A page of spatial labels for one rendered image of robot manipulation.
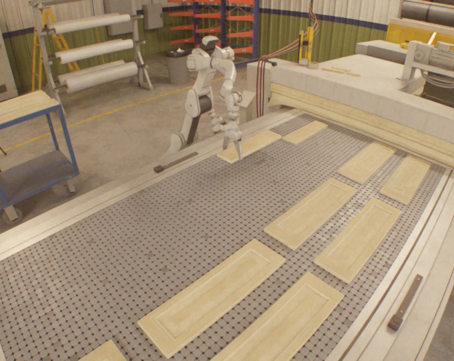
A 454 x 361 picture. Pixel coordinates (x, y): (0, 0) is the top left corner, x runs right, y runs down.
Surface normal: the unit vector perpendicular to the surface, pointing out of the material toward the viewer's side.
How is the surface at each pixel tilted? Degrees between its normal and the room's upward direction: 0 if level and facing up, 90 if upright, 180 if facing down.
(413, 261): 0
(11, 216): 90
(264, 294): 0
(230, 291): 11
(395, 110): 90
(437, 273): 0
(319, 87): 90
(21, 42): 90
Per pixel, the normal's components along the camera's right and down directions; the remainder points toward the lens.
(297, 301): -0.14, -0.89
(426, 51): -0.71, 0.40
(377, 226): 0.14, -0.73
